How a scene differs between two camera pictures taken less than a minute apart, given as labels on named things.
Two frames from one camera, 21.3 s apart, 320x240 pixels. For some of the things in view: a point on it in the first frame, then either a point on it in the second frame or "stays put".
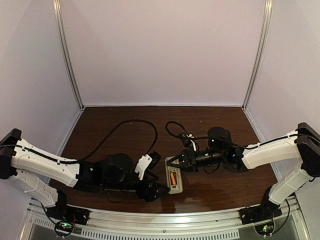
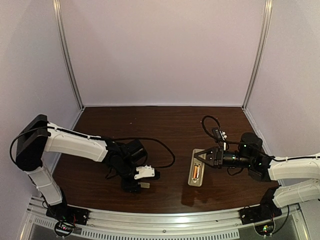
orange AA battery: x=173 y=178 to x=195 y=172
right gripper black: x=189 y=158 to x=218 y=157
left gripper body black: x=150 y=190 to x=131 y=186
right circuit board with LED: x=265 y=229 stays put
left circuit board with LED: x=63 y=228 stays put
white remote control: x=173 y=177 to x=196 y=173
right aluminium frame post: x=260 y=53 stays put
